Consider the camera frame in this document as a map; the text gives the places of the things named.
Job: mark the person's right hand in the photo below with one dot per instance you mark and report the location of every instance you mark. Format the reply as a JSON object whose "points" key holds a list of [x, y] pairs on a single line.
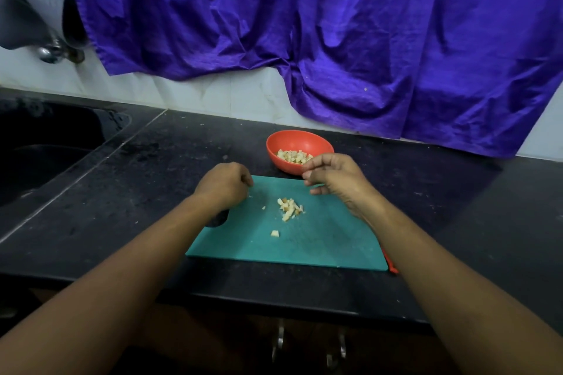
{"points": [[343, 179]]}

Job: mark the person's left hand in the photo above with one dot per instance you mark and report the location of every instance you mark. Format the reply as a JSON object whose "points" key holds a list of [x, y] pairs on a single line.
{"points": [[224, 186]]}

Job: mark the pile of diced apple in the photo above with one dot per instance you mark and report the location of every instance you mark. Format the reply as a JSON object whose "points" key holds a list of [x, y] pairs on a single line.
{"points": [[288, 208]]}

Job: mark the teal plastic cutting board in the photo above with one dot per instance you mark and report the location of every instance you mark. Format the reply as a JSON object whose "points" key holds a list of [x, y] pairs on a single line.
{"points": [[334, 243]]}

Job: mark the orange bowl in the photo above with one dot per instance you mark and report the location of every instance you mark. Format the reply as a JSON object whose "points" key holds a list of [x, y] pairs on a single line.
{"points": [[280, 142]]}

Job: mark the person's right forearm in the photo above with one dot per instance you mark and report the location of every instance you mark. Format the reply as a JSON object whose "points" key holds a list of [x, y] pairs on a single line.
{"points": [[484, 300]]}

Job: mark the person's left forearm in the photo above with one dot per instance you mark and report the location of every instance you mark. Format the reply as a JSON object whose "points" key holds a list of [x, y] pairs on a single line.
{"points": [[97, 300]]}

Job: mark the purple cloth curtain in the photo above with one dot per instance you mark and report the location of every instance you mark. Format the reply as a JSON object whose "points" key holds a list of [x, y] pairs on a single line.
{"points": [[422, 36]]}

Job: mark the dark kitchen sink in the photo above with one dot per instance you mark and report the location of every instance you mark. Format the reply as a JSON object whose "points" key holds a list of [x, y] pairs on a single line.
{"points": [[44, 146]]}

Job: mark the metal faucet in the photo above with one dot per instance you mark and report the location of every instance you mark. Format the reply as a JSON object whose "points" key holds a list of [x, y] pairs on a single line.
{"points": [[48, 27]]}

